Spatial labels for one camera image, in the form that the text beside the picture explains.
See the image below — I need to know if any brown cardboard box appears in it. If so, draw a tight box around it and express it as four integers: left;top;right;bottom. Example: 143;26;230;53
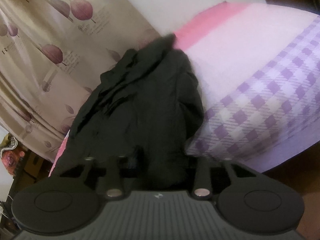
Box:
24;150;55;181

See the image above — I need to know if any purple checked bedsheet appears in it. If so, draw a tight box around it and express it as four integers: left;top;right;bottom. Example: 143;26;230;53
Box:
186;15;320;173

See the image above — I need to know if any black jacket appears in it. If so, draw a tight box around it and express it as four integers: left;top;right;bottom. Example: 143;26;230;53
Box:
69;34;205;190

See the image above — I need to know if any beige leaf print curtain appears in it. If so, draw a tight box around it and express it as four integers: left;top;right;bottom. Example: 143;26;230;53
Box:
0;0;160;163

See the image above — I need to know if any pink checked blanket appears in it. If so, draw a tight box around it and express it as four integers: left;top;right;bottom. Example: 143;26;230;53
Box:
48;1;319;178

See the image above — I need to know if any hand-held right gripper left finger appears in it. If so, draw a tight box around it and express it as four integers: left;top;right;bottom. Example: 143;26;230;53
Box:
59;156;127;199

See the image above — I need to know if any patterned cloth pile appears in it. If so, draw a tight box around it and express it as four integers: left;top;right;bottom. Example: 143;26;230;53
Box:
0;133;17;153

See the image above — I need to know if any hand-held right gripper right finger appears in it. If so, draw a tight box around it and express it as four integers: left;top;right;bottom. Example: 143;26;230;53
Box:
192;157;250;199

